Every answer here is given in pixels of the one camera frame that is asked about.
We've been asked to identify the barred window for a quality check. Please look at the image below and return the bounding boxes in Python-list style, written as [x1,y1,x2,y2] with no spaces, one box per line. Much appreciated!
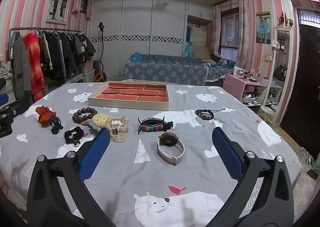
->
[220,9,242,61]

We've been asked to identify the dark door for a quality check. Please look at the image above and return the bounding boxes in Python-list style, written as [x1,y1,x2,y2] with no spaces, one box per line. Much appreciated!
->
[290,0,320,157]

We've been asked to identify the yellow garment steamer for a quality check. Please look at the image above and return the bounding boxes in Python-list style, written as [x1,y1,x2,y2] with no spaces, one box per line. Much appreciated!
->
[94,22,107,82]

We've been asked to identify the couple wall poster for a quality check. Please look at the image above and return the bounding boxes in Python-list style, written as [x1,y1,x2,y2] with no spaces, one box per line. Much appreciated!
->
[255,12,271,44]

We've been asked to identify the white storage box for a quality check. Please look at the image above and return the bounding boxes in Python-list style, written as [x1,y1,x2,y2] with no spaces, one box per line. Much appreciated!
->
[80,60,97,83]

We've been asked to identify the black scrunchie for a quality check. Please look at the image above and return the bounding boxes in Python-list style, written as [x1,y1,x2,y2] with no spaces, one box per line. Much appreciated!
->
[64,127,85,147]

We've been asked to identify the white strap wristwatch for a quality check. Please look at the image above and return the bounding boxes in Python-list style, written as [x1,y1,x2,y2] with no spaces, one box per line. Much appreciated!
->
[157,132,185,165]

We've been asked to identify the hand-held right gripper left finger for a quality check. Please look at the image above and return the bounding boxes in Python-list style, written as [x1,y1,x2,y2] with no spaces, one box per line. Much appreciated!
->
[26,127,112,227]

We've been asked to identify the grey polar bear tablecloth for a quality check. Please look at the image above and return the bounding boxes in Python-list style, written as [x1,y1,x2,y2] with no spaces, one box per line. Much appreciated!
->
[0,82,303,227]

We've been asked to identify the red flower wall decoration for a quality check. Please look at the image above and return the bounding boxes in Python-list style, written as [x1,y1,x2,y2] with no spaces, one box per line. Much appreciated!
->
[279,11,294,27]

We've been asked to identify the rainbow bead bracelet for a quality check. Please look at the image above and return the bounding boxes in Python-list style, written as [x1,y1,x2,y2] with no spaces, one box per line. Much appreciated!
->
[137,116,174,134]

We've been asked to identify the narrow pink curtain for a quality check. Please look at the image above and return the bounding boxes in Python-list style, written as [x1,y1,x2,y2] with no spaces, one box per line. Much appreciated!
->
[212,4,223,54]

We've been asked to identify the white sliding door wardrobe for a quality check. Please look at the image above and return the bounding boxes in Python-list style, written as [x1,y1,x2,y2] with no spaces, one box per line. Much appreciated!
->
[91,0,213,77]

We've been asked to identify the white stool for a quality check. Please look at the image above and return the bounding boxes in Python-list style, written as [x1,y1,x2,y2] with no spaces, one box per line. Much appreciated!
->
[257,105,275,123]

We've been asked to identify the sofa with blue cover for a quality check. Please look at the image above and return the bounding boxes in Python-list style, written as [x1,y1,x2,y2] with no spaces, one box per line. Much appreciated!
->
[122,53,240,87]

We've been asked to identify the white standing mirror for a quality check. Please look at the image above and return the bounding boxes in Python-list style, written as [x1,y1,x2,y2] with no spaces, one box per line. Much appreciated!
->
[261,27,293,120]

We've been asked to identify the orange scrunchie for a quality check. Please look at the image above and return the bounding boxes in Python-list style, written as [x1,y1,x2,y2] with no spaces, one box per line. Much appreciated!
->
[35,105,57,126]

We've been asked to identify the long pink curtain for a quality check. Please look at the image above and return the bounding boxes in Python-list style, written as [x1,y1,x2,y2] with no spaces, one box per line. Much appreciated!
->
[236,0,258,72]

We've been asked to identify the red lined jewelry tray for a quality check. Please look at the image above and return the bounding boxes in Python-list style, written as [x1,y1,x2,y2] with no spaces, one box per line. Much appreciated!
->
[87,81,170,111]

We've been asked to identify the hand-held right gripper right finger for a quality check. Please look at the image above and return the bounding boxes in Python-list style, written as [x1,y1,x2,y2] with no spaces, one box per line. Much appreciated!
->
[212,127,295,227]

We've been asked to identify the brown wooden bead bracelet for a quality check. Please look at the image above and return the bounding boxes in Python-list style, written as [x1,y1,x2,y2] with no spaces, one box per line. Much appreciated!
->
[72,107,98,124]

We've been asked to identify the black leather bracelet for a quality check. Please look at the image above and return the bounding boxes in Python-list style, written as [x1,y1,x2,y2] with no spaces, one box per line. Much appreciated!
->
[195,108,226,121]

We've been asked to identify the row of hanging clothes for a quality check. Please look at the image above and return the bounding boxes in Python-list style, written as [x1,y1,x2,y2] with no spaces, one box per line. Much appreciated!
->
[10,30,97,101]

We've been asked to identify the metal clothes rack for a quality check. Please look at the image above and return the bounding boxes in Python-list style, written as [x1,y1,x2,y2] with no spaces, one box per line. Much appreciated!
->
[9,27,83,42]

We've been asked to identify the green slippers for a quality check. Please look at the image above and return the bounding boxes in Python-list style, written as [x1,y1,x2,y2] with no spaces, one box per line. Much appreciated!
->
[299,146,316,165]

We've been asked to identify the pink cabinet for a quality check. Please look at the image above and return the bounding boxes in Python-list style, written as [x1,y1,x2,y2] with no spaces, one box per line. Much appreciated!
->
[222,74,268,102]

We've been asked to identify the cream scrunchie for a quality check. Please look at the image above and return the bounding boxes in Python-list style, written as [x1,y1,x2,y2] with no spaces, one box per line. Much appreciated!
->
[105,115,130,143]

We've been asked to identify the black hair clip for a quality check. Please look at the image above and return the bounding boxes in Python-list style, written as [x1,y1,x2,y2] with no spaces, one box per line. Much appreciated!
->
[49,115,64,135]

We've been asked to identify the framed wedding wall poster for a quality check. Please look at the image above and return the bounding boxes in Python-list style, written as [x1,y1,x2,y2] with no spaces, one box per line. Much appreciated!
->
[46,0,72,24]

